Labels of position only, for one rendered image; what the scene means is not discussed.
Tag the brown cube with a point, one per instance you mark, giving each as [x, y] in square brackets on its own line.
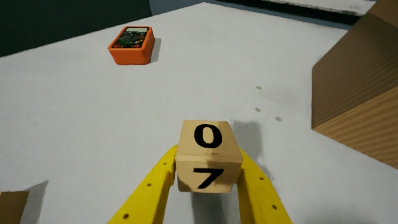
[208, 158]

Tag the brown cardboard box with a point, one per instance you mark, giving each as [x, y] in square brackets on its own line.
[355, 86]

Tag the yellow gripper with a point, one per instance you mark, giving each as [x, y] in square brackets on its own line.
[259, 202]

